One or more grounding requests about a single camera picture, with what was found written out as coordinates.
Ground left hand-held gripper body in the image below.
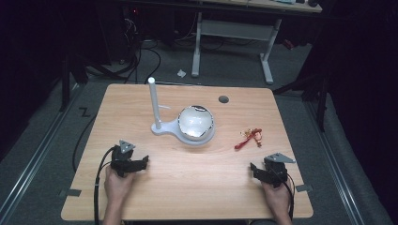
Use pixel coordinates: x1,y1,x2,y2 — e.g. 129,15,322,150
109,139,139,179

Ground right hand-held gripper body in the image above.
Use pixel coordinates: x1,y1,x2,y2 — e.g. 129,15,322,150
262,152,297,189

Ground person's right hand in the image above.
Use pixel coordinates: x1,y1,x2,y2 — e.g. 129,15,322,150
261,180,293,217

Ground person's left hand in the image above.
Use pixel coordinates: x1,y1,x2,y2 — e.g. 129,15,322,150
103,165,137,204

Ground white stand with pole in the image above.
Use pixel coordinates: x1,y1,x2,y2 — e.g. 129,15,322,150
147,76,217,147

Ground shiny silver bowl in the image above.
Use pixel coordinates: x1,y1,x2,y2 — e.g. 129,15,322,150
176,104,216,142

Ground black metal stand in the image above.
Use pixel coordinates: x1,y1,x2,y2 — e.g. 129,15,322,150
271,67,333,133
58,51,90,113

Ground desk with white legs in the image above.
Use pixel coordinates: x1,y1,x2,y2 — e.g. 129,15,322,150
125,0,324,85

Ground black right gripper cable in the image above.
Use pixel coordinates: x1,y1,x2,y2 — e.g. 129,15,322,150
275,168,297,221

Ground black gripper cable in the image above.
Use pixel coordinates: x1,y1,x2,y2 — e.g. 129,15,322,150
93,145,115,225
275,168,297,221

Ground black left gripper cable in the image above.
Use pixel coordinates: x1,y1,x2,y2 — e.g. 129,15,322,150
93,145,115,225

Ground thin black floor cable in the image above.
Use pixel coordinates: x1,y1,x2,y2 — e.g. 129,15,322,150
71,113,99,173

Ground metal floor rail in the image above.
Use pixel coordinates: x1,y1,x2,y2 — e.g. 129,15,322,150
302,98,367,225
0,82,84,223

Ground black floor cables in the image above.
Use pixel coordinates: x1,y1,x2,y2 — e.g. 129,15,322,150
84,12,162,84

